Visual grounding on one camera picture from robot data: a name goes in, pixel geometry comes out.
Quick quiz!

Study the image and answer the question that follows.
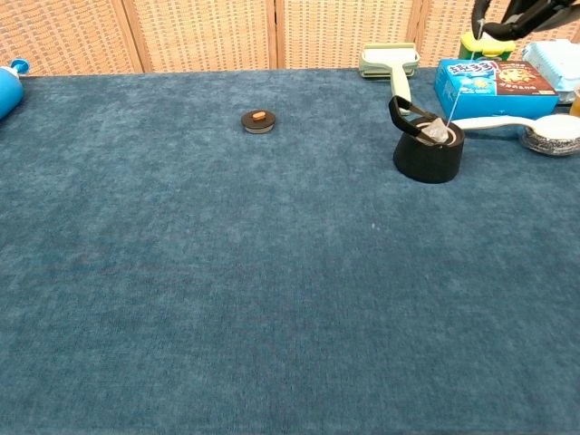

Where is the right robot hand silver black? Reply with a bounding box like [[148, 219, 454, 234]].
[[470, 0, 580, 42]]

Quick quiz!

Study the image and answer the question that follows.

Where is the pyramid tea bag with green tag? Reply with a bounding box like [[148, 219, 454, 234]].
[[420, 17, 484, 144]]

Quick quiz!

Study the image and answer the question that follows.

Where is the black teapot lid orange knob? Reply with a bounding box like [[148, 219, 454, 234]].
[[240, 109, 278, 136]]

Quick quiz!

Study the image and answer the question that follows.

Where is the light blue wet wipes pack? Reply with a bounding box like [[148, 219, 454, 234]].
[[520, 39, 580, 105]]

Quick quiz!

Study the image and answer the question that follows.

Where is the yellow lidded green container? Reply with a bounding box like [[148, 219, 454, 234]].
[[459, 30, 517, 62]]

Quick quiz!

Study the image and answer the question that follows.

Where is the blue and brown cookie box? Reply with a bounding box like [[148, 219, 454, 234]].
[[434, 58, 560, 121]]

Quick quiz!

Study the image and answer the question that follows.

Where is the pale green lint roller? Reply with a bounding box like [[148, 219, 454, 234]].
[[360, 43, 421, 108]]

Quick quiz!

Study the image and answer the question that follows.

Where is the woven rattan folding screen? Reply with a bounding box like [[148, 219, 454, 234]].
[[0, 0, 580, 78]]

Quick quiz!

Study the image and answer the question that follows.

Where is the blue carpet table cover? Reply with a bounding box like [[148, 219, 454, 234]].
[[0, 67, 580, 435]]

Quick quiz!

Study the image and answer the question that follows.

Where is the blue detergent pump bottle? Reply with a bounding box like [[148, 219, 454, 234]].
[[0, 58, 32, 121]]

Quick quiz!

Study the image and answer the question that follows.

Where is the white handled steel wool brush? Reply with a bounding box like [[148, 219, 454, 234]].
[[451, 113, 580, 158]]

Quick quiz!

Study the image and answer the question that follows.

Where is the black teapot with handle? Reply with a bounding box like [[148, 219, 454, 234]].
[[387, 95, 467, 185]]

